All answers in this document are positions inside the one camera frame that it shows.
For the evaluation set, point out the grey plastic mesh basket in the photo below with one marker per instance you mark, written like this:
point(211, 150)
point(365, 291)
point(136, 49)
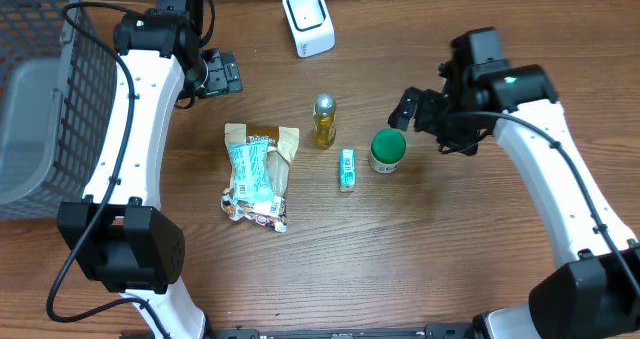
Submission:
point(57, 89)

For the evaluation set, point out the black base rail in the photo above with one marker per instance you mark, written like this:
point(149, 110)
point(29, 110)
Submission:
point(430, 331)

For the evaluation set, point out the light green snack packet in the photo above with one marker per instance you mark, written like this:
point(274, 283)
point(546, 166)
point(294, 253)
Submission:
point(251, 181)

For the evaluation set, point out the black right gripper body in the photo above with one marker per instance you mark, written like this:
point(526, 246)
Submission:
point(453, 132)

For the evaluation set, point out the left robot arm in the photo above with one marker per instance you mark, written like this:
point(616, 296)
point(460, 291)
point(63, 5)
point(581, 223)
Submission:
point(117, 233)

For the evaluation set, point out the brown Pantree pouch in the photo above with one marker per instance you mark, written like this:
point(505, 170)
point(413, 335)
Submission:
point(283, 144)

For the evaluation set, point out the green lid white jar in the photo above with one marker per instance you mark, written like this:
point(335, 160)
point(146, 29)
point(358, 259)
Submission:
point(387, 150)

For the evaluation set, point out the small green tissue packet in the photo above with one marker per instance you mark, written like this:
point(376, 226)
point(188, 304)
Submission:
point(347, 170)

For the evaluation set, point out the clear bottle with silver cap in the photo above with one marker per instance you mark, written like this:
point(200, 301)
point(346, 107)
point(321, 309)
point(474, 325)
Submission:
point(324, 114)

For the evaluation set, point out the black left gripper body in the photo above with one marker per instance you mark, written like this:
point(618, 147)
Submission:
point(220, 74)

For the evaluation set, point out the brown white wrapper packet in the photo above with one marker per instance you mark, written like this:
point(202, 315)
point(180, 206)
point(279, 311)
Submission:
point(269, 214)

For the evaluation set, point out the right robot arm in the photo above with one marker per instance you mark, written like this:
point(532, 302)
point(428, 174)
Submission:
point(594, 290)

